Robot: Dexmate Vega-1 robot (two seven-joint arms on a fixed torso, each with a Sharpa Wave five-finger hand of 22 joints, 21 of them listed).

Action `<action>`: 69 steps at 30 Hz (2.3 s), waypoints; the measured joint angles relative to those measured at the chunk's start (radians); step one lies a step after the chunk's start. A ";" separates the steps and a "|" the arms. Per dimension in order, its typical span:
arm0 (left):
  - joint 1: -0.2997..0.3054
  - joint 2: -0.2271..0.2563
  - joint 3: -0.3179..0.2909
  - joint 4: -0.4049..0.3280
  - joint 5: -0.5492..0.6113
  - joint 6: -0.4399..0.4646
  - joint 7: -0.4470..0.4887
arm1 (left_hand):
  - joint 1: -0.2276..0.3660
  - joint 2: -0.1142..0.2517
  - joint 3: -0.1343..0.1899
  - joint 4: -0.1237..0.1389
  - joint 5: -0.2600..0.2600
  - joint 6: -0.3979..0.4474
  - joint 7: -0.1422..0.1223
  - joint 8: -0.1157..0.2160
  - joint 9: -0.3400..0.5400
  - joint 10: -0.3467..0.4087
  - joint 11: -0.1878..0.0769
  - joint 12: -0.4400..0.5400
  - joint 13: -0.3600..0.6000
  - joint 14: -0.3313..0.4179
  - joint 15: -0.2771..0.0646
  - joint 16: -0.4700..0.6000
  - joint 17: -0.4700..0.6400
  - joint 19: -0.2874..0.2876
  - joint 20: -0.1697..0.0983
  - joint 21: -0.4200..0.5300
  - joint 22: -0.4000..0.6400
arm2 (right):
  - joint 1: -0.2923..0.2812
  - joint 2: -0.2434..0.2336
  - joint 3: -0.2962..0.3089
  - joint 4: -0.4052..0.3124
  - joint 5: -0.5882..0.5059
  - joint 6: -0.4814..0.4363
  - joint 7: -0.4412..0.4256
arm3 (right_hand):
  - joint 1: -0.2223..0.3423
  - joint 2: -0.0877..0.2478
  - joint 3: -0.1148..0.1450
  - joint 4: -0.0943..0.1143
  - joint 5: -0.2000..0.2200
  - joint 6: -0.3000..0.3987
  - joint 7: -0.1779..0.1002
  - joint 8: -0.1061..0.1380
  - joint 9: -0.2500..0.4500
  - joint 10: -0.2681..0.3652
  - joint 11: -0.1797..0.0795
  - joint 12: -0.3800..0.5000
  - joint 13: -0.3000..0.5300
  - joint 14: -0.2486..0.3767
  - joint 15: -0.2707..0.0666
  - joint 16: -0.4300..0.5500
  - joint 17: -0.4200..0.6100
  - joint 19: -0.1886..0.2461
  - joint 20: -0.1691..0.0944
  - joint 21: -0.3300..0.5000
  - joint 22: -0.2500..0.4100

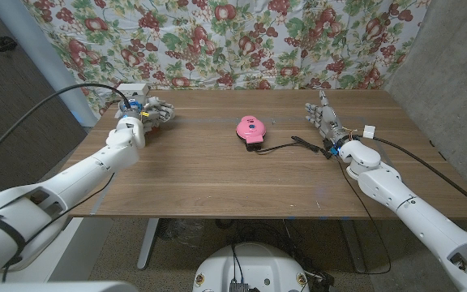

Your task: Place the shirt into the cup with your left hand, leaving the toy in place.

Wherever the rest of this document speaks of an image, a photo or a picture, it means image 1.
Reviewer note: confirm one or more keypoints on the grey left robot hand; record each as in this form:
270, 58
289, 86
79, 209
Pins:
152, 111

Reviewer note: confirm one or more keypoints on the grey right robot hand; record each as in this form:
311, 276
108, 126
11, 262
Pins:
330, 119

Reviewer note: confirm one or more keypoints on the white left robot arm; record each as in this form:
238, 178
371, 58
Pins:
63, 194

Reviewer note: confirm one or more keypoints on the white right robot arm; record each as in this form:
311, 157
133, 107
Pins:
416, 223

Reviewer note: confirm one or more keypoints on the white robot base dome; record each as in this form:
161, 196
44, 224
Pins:
249, 267

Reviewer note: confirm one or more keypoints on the pink toy waffle maker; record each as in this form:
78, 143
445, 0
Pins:
251, 129

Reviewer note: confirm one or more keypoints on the white power strip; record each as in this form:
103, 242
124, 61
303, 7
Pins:
132, 89

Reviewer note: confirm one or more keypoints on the floral fruit print backdrop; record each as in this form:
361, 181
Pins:
225, 44

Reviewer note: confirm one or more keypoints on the pale blue pillar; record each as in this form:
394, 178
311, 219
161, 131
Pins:
43, 57

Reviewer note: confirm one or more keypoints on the white table leg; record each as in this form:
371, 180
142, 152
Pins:
147, 243
353, 243

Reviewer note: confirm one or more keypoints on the white robot torso edge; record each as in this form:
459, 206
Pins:
55, 287

